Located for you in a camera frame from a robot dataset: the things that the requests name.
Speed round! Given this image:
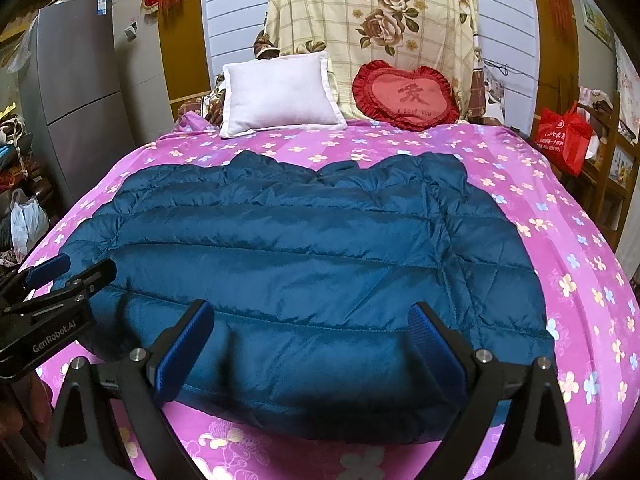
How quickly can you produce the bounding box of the pink floral bed sheet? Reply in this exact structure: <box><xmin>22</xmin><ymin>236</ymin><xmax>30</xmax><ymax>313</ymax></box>
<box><xmin>22</xmin><ymin>112</ymin><xmax>640</xmax><ymax>480</ymax></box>

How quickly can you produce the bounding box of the floral curtain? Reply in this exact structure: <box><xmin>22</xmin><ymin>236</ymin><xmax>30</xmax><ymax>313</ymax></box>
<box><xmin>615</xmin><ymin>35</ymin><xmax>640</xmax><ymax>142</ymax></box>

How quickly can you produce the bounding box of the cream rose-print quilt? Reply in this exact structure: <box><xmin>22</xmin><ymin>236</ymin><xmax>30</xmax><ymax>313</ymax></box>
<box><xmin>263</xmin><ymin>0</ymin><xmax>481</xmax><ymax>124</ymax></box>

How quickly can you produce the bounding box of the red shopping bag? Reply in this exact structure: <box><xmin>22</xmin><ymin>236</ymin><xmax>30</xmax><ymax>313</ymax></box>
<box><xmin>532</xmin><ymin>102</ymin><xmax>594</xmax><ymax>177</ymax></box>

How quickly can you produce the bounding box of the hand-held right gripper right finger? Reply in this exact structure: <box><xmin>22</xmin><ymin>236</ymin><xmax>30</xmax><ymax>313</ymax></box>
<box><xmin>407</xmin><ymin>301</ymin><xmax>576</xmax><ymax>480</ymax></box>

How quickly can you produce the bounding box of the wooden rack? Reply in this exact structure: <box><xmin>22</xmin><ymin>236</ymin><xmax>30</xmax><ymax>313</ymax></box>
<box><xmin>560</xmin><ymin>75</ymin><xmax>640</xmax><ymax>252</ymax></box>

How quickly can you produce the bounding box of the wall poster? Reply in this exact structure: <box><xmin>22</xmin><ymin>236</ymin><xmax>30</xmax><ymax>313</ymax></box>
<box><xmin>581</xmin><ymin>0</ymin><xmax>614</xmax><ymax>52</ymax></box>

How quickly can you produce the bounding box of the white plastic bag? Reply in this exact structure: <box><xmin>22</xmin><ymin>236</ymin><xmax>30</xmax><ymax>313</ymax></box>
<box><xmin>10</xmin><ymin>189</ymin><xmax>51</xmax><ymax>264</ymax></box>

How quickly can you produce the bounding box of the red heart-shaped pillow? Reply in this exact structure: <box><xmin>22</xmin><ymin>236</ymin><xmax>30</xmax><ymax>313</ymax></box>
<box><xmin>352</xmin><ymin>60</ymin><xmax>461</xmax><ymax>133</ymax></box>

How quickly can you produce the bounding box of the white square pillow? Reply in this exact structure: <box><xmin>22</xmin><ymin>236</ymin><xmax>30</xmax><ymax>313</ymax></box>
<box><xmin>219</xmin><ymin>51</ymin><xmax>349</xmax><ymax>139</ymax></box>

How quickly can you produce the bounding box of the grey refrigerator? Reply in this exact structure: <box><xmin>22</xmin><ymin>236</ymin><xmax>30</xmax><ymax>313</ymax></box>
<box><xmin>17</xmin><ymin>0</ymin><xmax>177</xmax><ymax>211</ymax></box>

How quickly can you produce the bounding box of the dark blue puffer jacket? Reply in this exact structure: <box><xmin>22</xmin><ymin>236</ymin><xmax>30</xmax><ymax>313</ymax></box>
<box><xmin>52</xmin><ymin>151</ymin><xmax>558</xmax><ymax>447</ymax></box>

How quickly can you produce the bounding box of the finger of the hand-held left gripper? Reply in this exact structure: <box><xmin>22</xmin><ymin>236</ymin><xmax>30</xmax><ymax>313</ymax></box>
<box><xmin>0</xmin><ymin>253</ymin><xmax>72</xmax><ymax>303</ymax></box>
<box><xmin>10</xmin><ymin>258</ymin><xmax>119</xmax><ymax>320</ymax></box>

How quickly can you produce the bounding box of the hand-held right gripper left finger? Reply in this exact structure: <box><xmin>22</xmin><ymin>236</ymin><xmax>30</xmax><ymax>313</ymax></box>
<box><xmin>45</xmin><ymin>299</ymin><xmax>216</xmax><ymax>480</ymax></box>

